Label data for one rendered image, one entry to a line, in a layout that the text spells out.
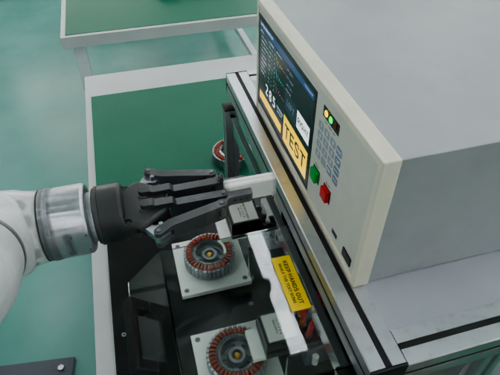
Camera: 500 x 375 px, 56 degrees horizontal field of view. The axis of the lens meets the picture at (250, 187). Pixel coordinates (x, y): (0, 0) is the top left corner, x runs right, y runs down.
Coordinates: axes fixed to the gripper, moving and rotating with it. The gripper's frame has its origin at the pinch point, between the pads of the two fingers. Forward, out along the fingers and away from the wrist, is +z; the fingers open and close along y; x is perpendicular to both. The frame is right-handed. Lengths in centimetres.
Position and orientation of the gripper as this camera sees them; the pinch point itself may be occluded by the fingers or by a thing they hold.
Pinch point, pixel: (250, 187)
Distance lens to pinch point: 63.1
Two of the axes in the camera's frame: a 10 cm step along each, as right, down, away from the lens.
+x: 0.0, -7.3, -6.8
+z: 9.6, -1.8, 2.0
